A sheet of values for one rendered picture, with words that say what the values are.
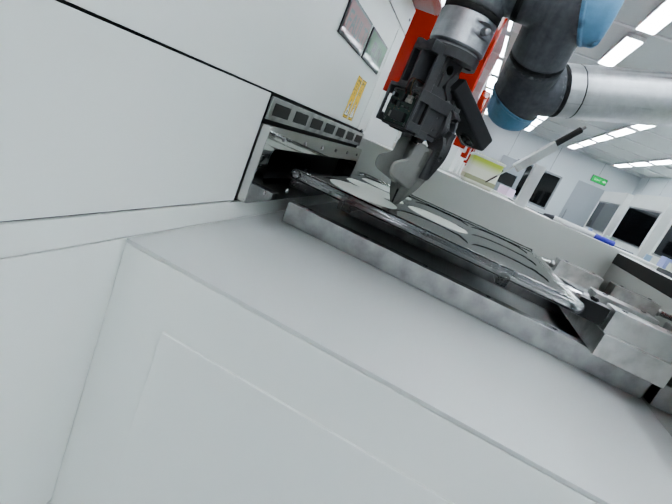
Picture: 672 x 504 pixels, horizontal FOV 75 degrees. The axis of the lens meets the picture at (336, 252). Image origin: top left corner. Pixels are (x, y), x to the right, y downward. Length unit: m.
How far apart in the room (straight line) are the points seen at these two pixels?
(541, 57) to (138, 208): 0.51
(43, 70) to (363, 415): 0.30
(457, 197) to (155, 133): 0.65
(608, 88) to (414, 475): 0.58
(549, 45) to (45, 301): 0.60
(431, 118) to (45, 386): 0.51
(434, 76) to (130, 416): 0.51
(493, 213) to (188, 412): 0.68
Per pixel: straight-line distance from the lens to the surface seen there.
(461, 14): 0.63
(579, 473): 0.39
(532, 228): 0.93
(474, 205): 0.91
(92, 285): 0.41
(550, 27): 0.65
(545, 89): 0.70
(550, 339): 0.61
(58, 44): 0.31
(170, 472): 0.47
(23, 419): 0.46
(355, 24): 0.68
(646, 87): 0.78
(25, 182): 0.32
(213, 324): 0.38
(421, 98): 0.59
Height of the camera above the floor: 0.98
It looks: 15 degrees down
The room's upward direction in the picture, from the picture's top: 24 degrees clockwise
